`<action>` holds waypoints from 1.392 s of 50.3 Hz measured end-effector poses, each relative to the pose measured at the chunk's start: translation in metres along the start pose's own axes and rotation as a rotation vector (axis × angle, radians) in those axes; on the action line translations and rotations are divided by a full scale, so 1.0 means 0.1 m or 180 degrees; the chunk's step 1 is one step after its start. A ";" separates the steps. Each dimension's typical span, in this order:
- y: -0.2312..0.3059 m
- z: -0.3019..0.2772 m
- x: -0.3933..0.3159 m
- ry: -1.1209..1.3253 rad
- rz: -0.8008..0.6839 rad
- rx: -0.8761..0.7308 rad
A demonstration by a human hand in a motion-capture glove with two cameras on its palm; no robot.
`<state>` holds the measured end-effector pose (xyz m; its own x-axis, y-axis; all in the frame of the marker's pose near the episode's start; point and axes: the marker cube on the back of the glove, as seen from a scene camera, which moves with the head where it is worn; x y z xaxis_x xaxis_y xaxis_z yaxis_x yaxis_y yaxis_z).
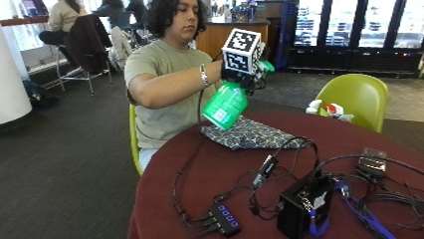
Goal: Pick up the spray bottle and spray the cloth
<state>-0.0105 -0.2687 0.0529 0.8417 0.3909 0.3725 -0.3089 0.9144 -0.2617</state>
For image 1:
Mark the green spray bottle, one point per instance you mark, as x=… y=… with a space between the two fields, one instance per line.
x=224 y=106

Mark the white marker cube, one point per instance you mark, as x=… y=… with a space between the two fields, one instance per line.
x=240 y=49

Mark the wooden counter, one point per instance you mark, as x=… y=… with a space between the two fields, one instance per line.
x=220 y=36

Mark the patterned dark cloth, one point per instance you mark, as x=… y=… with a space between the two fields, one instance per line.
x=251 y=134

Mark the white red spray bottle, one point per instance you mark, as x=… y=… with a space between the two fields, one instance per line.
x=337 y=112

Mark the the person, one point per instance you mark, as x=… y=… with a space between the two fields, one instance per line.
x=167 y=59

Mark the green plastic chair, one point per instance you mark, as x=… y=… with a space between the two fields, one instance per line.
x=134 y=142
x=357 y=98

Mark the glass door refrigerators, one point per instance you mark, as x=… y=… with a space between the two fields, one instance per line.
x=357 y=33

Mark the beige coat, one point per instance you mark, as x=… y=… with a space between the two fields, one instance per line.
x=121 y=43

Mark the small black silver device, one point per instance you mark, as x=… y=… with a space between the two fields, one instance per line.
x=370 y=162

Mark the black box device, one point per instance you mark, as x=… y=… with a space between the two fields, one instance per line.
x=304 y=205

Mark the metal stool chair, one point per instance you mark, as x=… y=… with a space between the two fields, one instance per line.
x=83 y=76

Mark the dark jacket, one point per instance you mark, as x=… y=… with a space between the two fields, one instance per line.
x=87 y=43

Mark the black usb hub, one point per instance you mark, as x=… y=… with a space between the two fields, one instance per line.
x=224 y=219

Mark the black backpack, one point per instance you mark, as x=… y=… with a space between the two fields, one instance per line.
x=37 y=94

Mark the white column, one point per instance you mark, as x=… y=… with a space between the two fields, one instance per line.
x=12 y=79

